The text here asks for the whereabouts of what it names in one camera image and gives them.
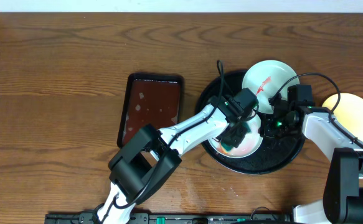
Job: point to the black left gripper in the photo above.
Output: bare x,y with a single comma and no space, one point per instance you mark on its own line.
236,144

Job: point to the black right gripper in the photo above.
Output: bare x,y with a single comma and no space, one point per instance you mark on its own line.
266,129

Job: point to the green yellow sponge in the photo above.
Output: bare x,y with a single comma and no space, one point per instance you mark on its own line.
231,146

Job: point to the light green plate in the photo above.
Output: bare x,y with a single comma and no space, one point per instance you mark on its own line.
249,144
264,79

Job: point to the yellow plate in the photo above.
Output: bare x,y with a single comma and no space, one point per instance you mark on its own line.
349,113

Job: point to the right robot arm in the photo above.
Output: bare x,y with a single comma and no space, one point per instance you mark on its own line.
342,201

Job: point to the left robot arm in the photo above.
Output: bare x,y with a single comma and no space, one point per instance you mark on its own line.
141,167

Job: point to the round black tray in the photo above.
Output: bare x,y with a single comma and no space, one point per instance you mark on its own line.
272,155

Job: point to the rectangular brown water tray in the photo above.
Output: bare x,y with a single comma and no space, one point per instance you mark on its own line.
150,98

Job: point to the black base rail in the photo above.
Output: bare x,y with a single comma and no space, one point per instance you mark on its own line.
89,216

